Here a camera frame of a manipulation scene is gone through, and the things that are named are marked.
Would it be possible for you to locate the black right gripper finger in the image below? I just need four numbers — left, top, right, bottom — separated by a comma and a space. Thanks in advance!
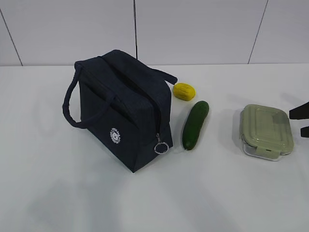
300, 126, 309, 138
289, 102, 309, 120

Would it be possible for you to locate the green cucumber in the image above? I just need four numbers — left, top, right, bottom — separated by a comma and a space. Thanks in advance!
182, 101, 210, 150

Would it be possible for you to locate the yellow lemon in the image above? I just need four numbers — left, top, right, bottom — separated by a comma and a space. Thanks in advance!
173, 83, 196, 101

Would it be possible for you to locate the navy blue lunch bag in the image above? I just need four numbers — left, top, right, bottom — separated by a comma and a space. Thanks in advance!
62, 50, 178, 172

